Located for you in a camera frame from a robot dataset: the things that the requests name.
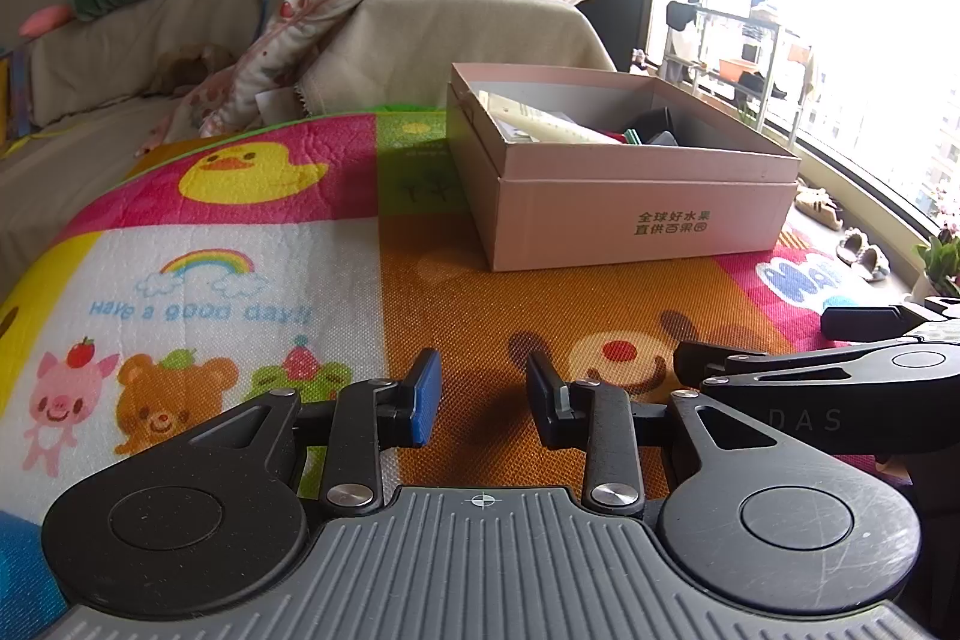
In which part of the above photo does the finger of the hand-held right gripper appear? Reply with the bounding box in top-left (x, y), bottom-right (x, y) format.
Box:
top-left (821, 305), bottom-right (925, 341)
top-left (673, 340), bottom-right (899, 390)

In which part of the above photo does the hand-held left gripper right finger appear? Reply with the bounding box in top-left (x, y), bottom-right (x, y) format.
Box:
top-left (525, 351), bottom-right (781, 521)

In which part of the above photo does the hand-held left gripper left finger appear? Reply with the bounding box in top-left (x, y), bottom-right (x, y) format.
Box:
top-left (182, 347), bottom-right (443, 515)

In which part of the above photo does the pink cardboard box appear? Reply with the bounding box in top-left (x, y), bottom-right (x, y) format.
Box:
top-left (446, 61), bottom-right (802, 272)

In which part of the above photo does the black cone-shaped lens hood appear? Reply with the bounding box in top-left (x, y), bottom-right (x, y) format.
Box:
top-left (626, 107), bottom-right (683, 148)

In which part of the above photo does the white lotion tube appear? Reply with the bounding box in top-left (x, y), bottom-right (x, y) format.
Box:
top-left (499, 111), bottom-right (623, 146)

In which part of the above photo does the potted plant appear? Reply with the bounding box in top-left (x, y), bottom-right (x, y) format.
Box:
top-left (911, 220), bottom-right (960, 304)

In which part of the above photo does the leopard print slipper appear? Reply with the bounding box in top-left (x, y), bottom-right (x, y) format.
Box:
top-left (793, 179), bottom-right (841, 230)

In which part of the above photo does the colourful cartoon play mat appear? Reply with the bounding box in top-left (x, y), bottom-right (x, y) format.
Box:
top-left (0, 111), bottom-right (960, 640)

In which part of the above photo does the metal shelf rack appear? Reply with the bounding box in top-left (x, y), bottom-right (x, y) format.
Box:
top-left (664, 2), bottom-right (815, 131)

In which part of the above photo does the white paper tag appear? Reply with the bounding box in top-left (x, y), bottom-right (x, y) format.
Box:
top-left (255, 89), bottom-right (301, 120)

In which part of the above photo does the beige sofa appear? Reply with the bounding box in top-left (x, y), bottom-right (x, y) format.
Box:
top-left (0, 0), bottom-right (616, 251)

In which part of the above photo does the pink plush toy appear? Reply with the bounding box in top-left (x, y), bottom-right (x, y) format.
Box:
top-left (19, 5), bottom-right (73, 38)

